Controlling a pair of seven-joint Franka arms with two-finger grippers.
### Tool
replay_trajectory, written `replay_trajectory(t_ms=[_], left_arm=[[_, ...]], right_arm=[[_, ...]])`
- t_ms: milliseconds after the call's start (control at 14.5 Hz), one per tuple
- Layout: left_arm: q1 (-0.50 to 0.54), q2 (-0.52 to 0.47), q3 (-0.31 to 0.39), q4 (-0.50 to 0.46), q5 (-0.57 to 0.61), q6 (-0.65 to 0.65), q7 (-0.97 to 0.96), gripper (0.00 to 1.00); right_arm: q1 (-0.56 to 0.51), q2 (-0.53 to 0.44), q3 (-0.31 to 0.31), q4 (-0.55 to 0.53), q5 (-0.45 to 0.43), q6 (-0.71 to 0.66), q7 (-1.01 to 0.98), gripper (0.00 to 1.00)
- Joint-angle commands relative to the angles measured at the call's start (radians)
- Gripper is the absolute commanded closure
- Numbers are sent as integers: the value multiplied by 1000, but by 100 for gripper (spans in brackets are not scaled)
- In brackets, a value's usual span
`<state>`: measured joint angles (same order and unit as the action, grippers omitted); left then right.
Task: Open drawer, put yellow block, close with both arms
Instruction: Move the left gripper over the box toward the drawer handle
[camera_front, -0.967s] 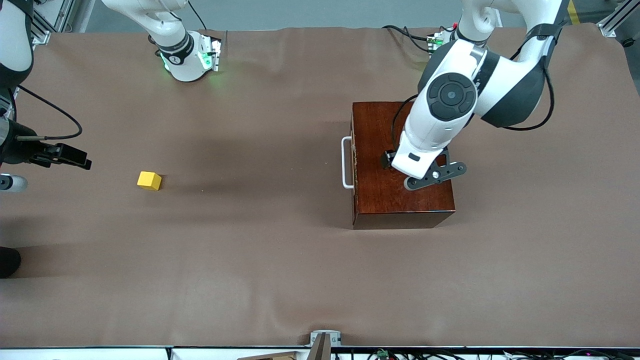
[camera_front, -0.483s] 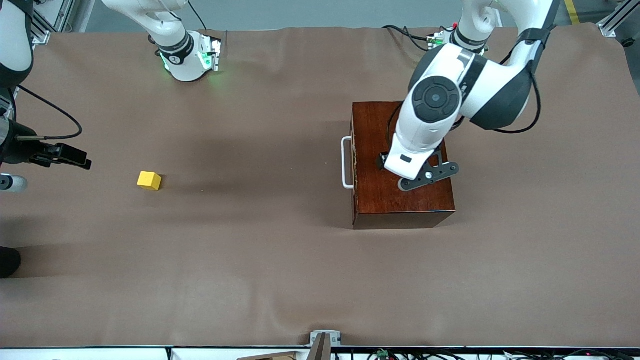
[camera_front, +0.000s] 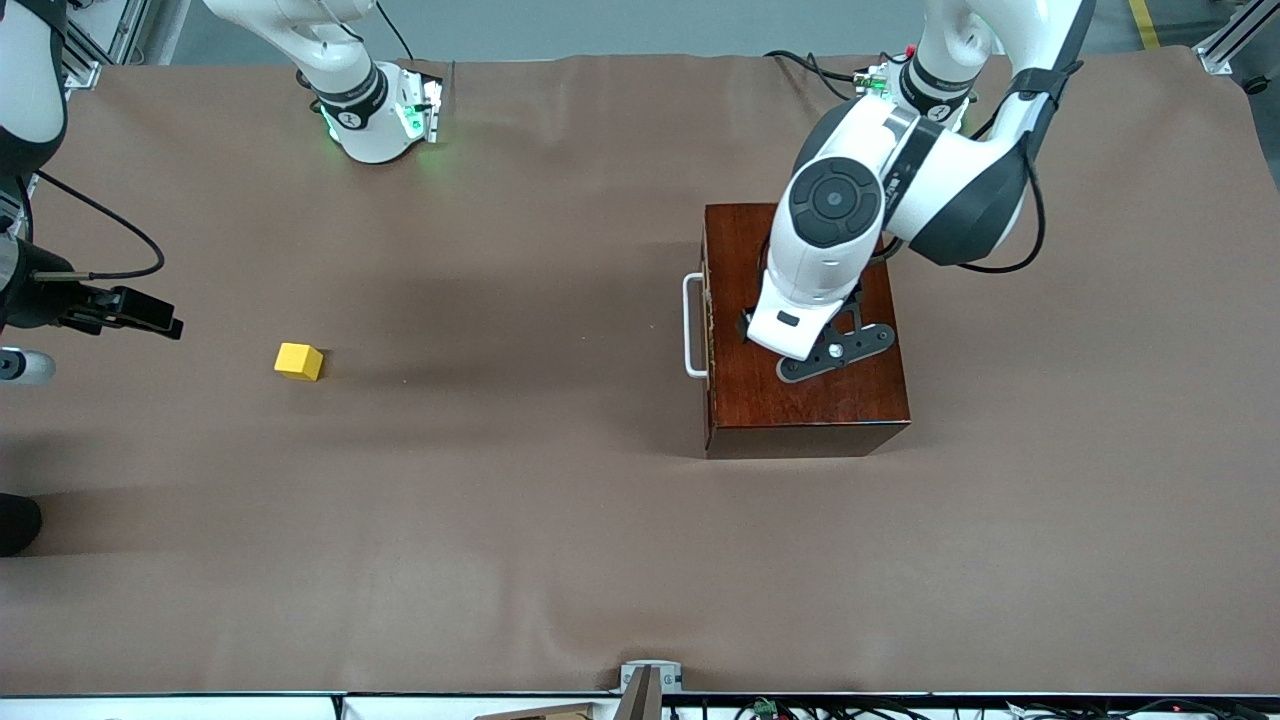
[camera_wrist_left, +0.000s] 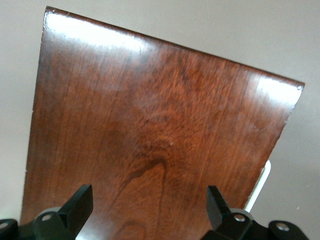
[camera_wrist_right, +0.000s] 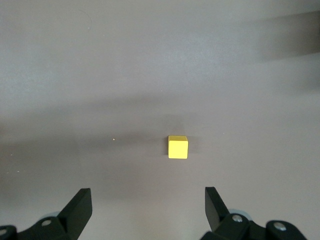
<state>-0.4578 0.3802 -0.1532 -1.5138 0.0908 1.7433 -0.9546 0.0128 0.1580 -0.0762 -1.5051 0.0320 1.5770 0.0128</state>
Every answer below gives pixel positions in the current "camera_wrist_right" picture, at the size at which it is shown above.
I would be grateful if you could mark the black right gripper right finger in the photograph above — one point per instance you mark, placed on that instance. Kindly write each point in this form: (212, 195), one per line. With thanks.
(215, 210)

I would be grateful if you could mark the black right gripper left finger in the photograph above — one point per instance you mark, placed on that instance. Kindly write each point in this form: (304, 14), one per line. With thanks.
(72, 215)

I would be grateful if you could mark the yellow wooden block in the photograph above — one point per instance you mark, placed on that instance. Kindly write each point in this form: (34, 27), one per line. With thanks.
(178, 148)

